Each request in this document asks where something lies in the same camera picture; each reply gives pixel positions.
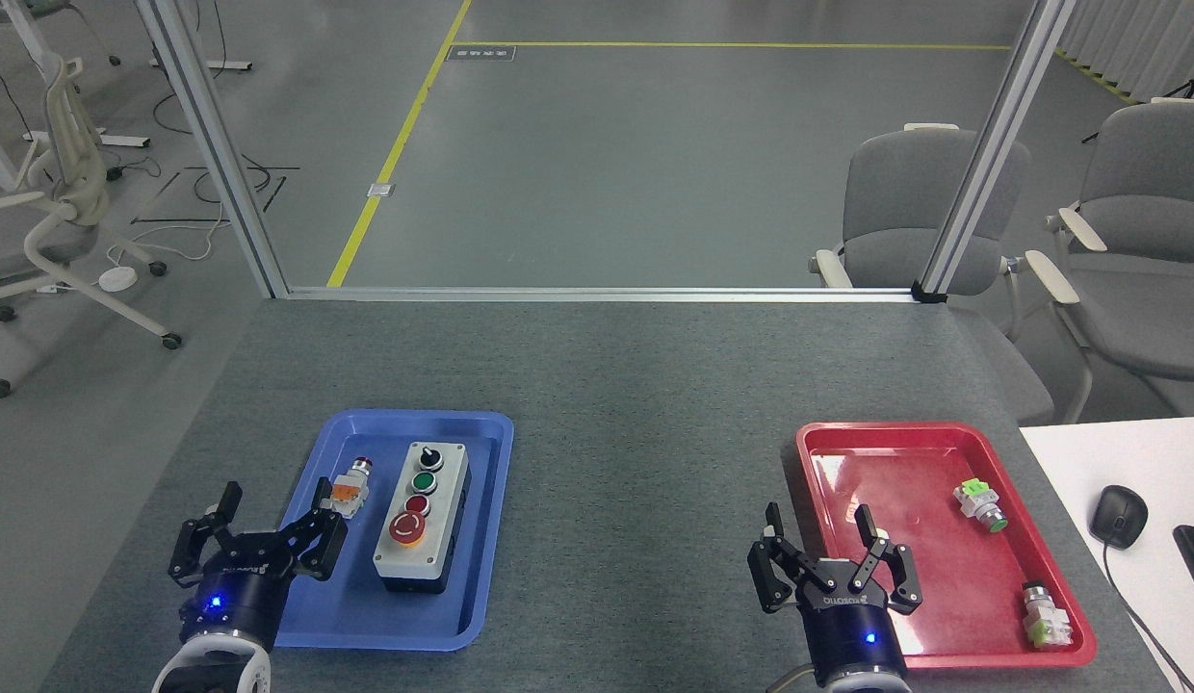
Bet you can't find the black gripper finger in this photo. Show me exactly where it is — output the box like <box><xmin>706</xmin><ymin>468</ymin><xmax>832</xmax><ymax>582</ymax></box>
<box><xmin>273</xmin><ymin>477</ymin><xmax>350</xmax><ymax>582</ymax></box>
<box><xmin>851</xmin><ymin>502</ymin><xmax>924</xmax><ymax>617</ymax></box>
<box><xmin>747</xmin><ymin>502</ymin><xmax>820</xmax><ymax>615</ymax></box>
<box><xmin>168</xmin><ymin>481</ymin><xmax>245</xmax><ymax>589</ymax></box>

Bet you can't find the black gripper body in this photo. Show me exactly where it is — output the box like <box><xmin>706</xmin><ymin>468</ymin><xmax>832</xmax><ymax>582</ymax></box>
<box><xmin>178</xmin><ymin>534</ymin><xmax>293</xmax><ymax>655</ymax></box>
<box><xmin>795</xmin><ymin>559</ymin><xmax>912</xmax><ymax>685</ymax></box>

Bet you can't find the grey control box with buttons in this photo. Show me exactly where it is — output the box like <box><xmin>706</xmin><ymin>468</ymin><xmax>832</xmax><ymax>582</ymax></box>
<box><xmin>372</xmin><ymin>440</ymin><xmax>473</xmax><ymax>595</ymax></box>

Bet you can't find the red plastic tray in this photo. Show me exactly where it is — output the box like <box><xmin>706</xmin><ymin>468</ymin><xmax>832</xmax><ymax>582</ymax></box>
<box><xmin>795</xmin><ymin>421</ymin><xmax>1099</xmax><ymax>669</ymax></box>

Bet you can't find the blue plastic tray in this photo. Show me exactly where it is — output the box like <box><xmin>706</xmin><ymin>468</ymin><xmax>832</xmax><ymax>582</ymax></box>
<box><xmin>270</xmin><ymin>409</ymin><xmax>515</xmax><ymax>653</ymax></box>

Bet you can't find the white side table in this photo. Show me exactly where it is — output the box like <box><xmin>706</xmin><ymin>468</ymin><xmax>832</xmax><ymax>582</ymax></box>
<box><xmin>1019</xmin><ymin>416</ymin><xmax>1194</xmax><ymax>693</ymax></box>

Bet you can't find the black computer mouse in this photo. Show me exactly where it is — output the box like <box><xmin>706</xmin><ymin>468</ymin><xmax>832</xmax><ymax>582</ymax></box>
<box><xmin>1088</xmin><ymin>484</ymin><xmax>1150</xmax><ymax>551</ymax></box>

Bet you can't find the grey armchair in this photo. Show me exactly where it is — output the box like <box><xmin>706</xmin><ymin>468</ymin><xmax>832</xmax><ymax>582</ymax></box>
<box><xmin>811</xmin><ymin>122</ymin><xmax>1056</xmax><ymax>426</ymax></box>
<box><xmin>1025</xmin><ymin>96</ymin><xmax>1194</xmax><ymax>424</ymax></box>

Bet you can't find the white office swivel chair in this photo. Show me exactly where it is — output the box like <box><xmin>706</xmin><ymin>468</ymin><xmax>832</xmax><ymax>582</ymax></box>
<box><xmin>0</xmin><ymin>53</ymin><xmax>184</xmax><ymax>400</ymax></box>

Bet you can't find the white partition curtain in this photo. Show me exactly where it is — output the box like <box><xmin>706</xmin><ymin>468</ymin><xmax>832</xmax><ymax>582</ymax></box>
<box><xmin>1054</xmin><ymin>0</ymin><xmax>1194</xmax><ymax>105</ymax></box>

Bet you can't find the red push button switch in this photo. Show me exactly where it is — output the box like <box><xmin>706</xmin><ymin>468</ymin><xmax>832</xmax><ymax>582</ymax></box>
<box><xmin>329</xmin><ymin>458</ymin><xmax>375</xmax><ymax>521</ymax></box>

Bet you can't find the green push button switch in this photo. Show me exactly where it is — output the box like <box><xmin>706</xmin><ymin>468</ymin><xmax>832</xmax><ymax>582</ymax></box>
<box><xmin>952</xmin><ymin>478</ymin><xmax>1009</xmax><ymax>533</ymax></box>

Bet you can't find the silver switch with green base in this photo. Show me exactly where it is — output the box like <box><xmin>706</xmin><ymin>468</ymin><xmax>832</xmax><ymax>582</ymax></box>
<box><xmin>1021</xmin><ymin>580</ymin><xmax>1075</xmax><ymax>649</ymax></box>

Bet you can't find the black mouse cable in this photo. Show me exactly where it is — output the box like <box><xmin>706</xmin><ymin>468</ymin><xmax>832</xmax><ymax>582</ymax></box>
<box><xmin>1103</xmin><ymin>544</ymin><xmax>1194</xmax><ymax>693</ymax></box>

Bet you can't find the silver aluminium rail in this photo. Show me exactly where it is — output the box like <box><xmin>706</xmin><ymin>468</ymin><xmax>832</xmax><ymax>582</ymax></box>
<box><xmin>285</xmin><ymin>286</ymin><xmax>921</xmax><ymax>304</ymax></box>

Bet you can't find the silver aluminium post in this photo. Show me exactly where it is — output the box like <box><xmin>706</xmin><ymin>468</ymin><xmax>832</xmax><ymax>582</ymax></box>
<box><xmin>911</xmin><ymin>0</ymin><xmax>1077</xmax><ymax>305</ymax></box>
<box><xmin>135</xmin><ymin>0</ymin><xmax>290</xmax><ymax>299</ymax></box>

